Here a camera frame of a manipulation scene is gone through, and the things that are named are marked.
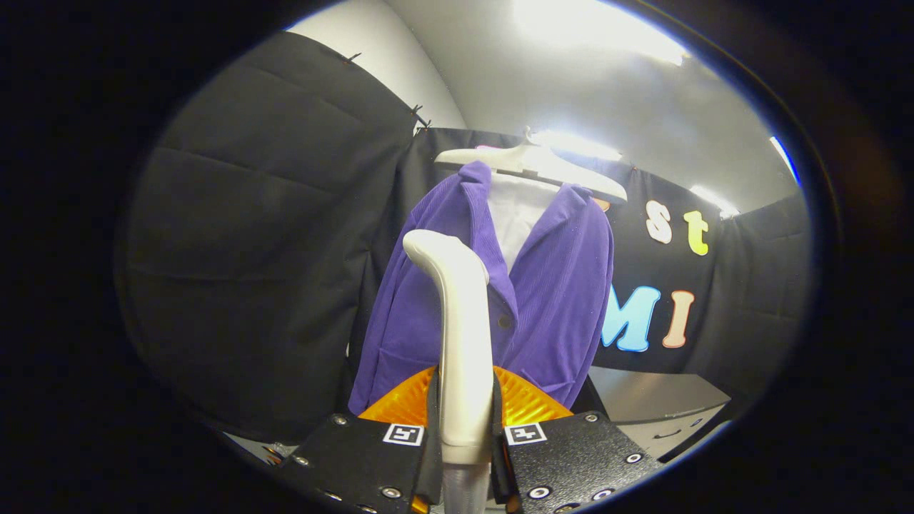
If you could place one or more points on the purple jacket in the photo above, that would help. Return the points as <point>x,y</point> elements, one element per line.
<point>557,307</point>

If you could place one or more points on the white plastic clothes hanger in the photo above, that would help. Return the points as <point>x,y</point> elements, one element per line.
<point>550,168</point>

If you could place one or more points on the white shirt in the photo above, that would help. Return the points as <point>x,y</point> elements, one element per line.
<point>518,214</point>

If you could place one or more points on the white garment steamer head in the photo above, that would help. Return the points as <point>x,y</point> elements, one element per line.
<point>464,343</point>

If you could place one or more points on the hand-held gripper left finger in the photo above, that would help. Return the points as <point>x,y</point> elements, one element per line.
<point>357,460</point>

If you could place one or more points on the grey cabinet with dark top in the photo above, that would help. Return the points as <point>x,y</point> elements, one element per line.
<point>650,392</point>

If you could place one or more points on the large ceiling light panel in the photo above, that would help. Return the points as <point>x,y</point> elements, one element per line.
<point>593,28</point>

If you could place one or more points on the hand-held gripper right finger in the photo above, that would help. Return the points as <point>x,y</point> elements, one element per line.
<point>578,457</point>

